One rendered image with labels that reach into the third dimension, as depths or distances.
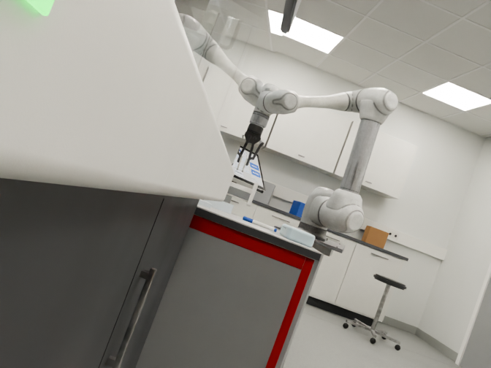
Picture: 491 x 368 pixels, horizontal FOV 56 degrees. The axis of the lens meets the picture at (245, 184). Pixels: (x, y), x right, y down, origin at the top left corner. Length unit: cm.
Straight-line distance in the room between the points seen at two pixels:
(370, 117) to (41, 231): 213
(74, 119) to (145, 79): 7
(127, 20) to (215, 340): 143
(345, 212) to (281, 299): 87
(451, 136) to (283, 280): 544
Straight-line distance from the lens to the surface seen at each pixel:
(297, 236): 156
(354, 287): 555
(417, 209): 652
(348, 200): 233
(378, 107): 238
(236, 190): 209
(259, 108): 224
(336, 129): 577
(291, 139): 562
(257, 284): 153
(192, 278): 153
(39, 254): 39
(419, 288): 666
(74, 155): 18
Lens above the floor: 82
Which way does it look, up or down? 2 degrees up
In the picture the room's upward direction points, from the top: 21 degrees clockwise
